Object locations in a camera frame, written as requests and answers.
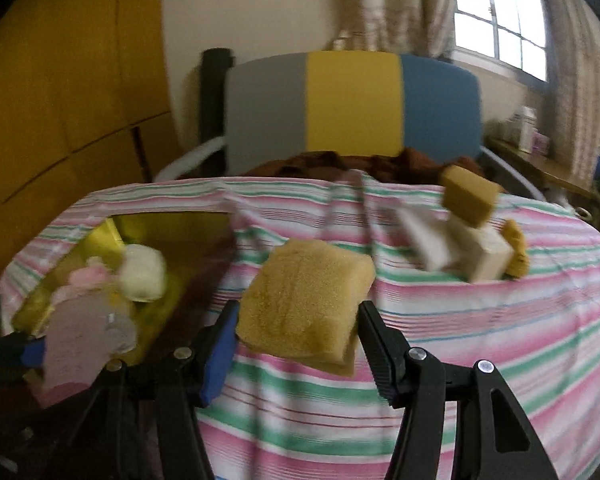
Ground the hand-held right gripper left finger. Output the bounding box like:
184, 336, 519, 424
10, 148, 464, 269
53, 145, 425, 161
50, 300, 241, 480

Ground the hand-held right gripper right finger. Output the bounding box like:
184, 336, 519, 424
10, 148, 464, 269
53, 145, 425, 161
357, 301, 546, 480

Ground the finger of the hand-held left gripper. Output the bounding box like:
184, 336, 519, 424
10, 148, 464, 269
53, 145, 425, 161
0, 332, 48, 386

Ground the pale pink sponge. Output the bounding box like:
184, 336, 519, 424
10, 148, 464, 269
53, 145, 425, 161
42, 302, 138, 396

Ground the large yellow sponge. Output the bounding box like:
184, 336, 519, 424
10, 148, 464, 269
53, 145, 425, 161
235, 239, 377, 377

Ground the gold tin box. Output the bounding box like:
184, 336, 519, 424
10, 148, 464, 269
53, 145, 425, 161
10, 210, 241, 376

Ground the striped bedsheet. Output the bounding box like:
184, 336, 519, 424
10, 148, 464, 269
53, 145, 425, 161
0, 175, 600, 480

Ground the cream round sponge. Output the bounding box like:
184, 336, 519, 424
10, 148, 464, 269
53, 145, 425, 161
117, 244, 168, 303

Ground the white sponge block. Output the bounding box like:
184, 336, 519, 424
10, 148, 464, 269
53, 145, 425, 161
447, 215, 516, 283
397, 205, 456, 271

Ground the small yellow sponge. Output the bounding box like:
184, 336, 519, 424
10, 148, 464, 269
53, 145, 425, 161
500, 219, 531, 281

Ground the tan sponge block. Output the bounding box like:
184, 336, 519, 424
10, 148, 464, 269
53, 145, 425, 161
440, 165, 503, 228

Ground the brown blanket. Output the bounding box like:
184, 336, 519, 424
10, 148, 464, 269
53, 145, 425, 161
245, 147, 506, 196

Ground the grey yellow blue headboard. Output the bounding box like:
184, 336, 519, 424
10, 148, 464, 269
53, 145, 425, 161
225, 51, 482, 177

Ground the wooden desk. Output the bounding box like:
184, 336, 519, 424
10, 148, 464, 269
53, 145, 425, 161
485, 135, 600, 221

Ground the white box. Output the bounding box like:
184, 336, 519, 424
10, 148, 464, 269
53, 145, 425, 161
517, 106, 537, 153

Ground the yellow wardrobe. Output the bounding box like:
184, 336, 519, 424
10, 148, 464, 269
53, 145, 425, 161
0, 0, 181, 291

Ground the beige patterned curtain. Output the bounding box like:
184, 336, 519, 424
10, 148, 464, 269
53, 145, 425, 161
332, 0, 458, 58
545, 0, 600, 171

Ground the window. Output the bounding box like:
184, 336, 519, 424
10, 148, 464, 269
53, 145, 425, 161
452, 0, 551, 83

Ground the white bed rail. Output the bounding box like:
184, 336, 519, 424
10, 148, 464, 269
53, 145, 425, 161
154, 137, 228, 181

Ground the grey bed rail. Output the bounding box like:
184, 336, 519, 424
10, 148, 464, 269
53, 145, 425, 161
480, 147, 546, 198

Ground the black bed post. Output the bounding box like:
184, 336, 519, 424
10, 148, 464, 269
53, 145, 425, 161
200, 49, 233, 176

